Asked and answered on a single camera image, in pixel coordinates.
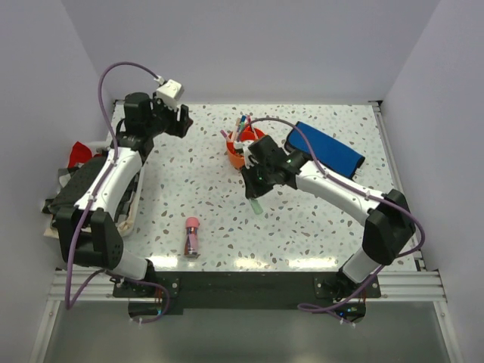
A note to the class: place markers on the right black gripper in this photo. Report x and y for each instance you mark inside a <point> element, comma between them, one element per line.
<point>252,189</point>

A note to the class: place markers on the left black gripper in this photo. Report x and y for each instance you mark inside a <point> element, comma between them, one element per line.
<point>178,128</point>

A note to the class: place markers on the orange round organizer container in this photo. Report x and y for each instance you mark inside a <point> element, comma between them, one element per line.
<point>236,156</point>

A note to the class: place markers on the green correction tape pen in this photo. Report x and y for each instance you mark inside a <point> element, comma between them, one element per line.
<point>257,209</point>

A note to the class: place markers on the dark red gel pen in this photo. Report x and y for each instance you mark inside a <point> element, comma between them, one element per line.
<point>249,123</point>

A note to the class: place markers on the blue capped white marker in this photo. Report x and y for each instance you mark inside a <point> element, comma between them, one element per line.
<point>242,122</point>

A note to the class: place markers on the pink capped glitter tube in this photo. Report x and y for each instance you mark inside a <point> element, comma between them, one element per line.
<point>191,241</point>

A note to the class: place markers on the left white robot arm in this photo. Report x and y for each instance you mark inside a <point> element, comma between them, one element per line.
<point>85,209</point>

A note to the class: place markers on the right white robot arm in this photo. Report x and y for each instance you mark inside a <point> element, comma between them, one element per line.
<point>385,217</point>

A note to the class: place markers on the blue black pencil pouch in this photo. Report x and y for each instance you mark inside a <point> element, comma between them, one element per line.
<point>332,153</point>

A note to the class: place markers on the pile of folded cloths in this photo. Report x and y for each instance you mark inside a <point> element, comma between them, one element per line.
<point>121,193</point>

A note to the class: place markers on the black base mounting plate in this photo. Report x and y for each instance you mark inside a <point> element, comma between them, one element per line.
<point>232,290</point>

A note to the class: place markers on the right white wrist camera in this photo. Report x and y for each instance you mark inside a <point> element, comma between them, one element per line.
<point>242,149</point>

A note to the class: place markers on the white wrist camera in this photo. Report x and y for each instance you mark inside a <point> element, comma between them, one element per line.
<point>242,149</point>
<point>169,92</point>

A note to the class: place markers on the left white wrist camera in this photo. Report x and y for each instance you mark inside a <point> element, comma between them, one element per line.
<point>169,92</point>

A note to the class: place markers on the aluminium frame rail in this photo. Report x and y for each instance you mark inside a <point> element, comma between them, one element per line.
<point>99,288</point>

